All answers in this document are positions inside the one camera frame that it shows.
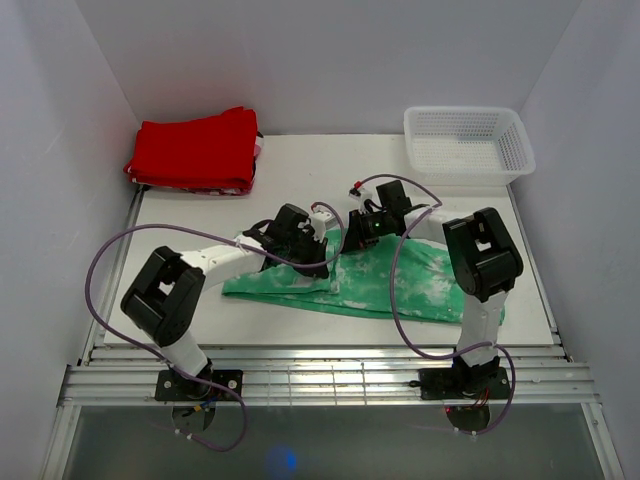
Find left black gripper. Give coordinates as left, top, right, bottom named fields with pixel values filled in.
left=284, top=231, right=329, bottom=279

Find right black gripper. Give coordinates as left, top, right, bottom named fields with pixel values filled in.
left=339, top=208, right=392, bottom=253

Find green tie-dye trousers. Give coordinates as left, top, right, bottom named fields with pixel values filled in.
left=220, top=227, right=507, bottom=324

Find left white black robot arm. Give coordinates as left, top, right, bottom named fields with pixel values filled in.
left=120, top=204, right=335, bottom=400

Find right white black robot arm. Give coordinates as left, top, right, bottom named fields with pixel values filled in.
left=343, top=177, right=524, bottom=403

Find folded red trousers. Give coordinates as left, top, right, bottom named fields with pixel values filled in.
left=123, top=106, right=264, bottom=196

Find white plastic basket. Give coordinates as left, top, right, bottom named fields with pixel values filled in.
left=403, top=106, right=536, bottom=187

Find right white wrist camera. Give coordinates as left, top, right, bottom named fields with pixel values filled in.
left=348, top=182, right=373, bottom=213

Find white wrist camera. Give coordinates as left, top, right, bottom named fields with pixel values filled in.
left=348, top=182, right=373, bottom=213
left=309, top=210, right=338, bottom=242

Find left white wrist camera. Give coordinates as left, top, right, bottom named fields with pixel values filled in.
left=309, top=210, right=338, bottom=242

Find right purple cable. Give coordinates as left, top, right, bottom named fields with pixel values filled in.
left=349, top=173, right=516, bottom=437

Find purple cable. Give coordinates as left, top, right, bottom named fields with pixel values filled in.
left=85, top=201, right=344, bottom=452
left=349, top=173, right=516, bottom=437

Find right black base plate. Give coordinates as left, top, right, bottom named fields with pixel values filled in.
left=414, top=367, right=511, bottom=400

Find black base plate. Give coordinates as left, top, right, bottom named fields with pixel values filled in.
left=154, top=369, right=244, bottom=403
left=414, top=367, right=511, bottom=400

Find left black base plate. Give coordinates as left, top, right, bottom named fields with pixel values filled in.
left=154, top=369, right=244, bottom=403

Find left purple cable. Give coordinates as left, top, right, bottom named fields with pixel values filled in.
left=85, top=201, right=344, bottom=452

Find aluminium frame rail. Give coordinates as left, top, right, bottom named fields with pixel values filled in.
left=39, top=189, right=626, bottom=480

